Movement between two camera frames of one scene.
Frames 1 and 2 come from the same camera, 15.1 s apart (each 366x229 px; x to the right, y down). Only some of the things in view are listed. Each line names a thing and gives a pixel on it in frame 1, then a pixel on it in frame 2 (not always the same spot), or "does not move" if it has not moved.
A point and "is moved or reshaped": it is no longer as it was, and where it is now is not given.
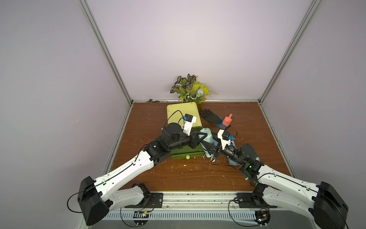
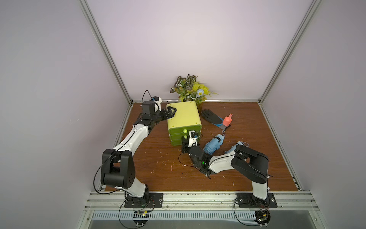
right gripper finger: x=213 y=150 → x=185 y=147
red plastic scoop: x=227 y=120 does not move
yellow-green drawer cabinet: x=176 y=112 does not move
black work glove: x=213 y=119 does not move
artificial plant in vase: x=189 y=90 does not move
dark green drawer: x=187 y=151 is moved or reshaped
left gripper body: x=180 y=141 → x=157 y=117
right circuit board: x=262 y=217 does not move
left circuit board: x=140 y=214 does not move
